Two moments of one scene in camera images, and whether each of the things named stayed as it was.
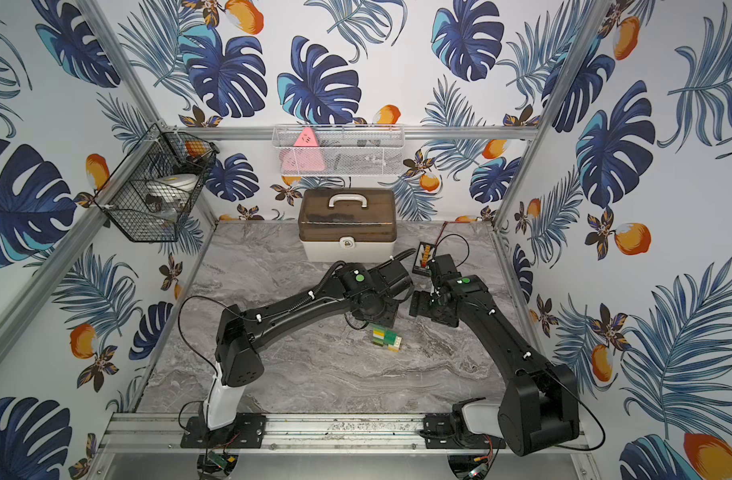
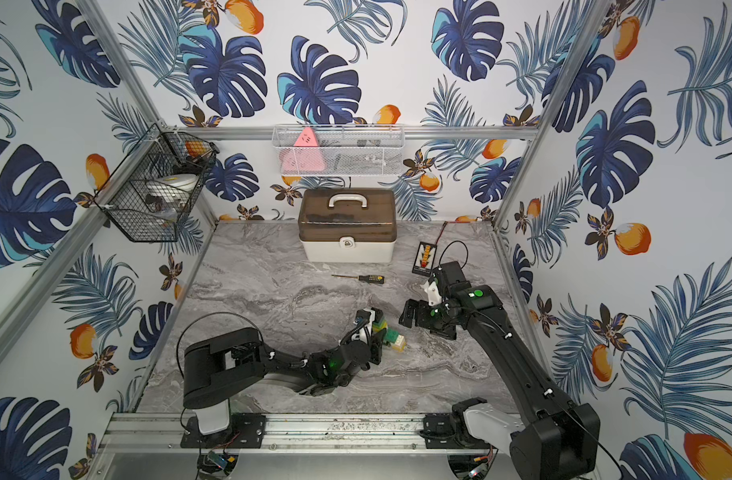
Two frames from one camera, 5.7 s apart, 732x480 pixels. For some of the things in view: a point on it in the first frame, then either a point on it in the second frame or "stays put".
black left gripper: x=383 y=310 → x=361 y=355
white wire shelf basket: x=340 y=149 stays put
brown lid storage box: x=347 y=225 stays put
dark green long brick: x=390 y=337 stays put
